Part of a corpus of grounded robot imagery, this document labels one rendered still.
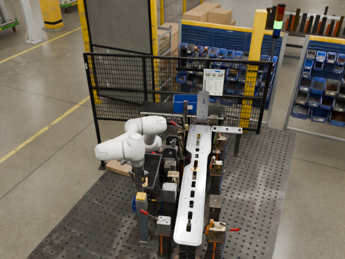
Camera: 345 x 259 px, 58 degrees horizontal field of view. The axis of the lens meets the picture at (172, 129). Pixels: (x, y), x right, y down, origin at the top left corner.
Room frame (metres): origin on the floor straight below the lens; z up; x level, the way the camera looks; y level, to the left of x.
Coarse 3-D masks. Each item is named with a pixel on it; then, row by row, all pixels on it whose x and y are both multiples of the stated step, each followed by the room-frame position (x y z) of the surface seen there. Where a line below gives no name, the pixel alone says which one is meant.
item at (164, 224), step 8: (160, 216) 1.39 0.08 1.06; (160, 224) 1.33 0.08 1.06; (168, 224) 1.32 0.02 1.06; (160, 232) 1.33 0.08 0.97; (168, 232) 1.32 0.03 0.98; (160, 240) 1.33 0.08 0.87; (168, 240) 1.33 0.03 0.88; (160, 248) 1.34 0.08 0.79; (168, 248) 1.32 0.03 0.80; (160, 256) 1.33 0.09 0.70; (168, 256) 1.32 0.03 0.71
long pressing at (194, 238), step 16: (192, 128) 2.51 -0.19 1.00; (208, 128) 2.51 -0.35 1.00; (192, 144) 2.26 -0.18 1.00; (208, 144) 2.26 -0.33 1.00; (192, 160) 2.03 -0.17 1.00; (192, 176) 1.84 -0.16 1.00; (192, 208) 1.51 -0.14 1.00; (176, 224) 1.37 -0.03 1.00; (192, 224) 1.37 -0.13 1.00; (176, 240) 1.24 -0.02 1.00; (192, 240) 1.24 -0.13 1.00
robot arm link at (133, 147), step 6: (132, 138) 1.45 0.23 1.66; (138, 138) 1.45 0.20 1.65; (126, 144) 1.45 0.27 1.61; (132, 144) 1.43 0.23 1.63; (138, 144) 1.43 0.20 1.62; (144, 144) 1.48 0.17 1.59; (126, 150) 1.42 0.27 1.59; (132, 150) 1.42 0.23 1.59; (138, 150) 1.43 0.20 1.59; (144, 150) 1.46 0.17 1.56; (126, 156) 1.42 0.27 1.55; (132, 156) 1.42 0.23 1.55; (138, 156) 1.43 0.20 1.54
